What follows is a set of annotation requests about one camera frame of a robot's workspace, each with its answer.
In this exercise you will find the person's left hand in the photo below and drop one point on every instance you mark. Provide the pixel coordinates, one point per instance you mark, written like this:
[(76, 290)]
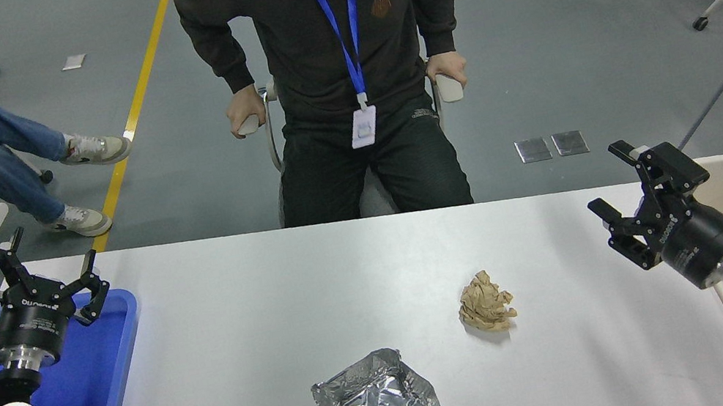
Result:
[(448, 63)]

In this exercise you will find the person's right hand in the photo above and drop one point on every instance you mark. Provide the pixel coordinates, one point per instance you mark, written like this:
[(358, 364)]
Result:
[(244, 108)]

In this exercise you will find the grey office chair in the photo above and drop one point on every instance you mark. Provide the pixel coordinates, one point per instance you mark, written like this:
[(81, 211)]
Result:
[(451, 90)]

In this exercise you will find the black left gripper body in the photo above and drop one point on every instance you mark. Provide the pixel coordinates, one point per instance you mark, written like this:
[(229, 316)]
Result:
[(29, 321)]

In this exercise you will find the silver floor outlet plate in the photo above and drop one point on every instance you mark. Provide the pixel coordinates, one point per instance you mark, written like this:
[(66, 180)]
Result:
[(533, 150), (570, 143)]

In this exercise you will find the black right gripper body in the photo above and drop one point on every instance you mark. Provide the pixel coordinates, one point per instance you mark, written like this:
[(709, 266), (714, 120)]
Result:
[(699, 240)]

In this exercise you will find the crumpled tan paper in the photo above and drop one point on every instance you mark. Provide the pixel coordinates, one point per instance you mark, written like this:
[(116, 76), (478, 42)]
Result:
[(486, 304)]

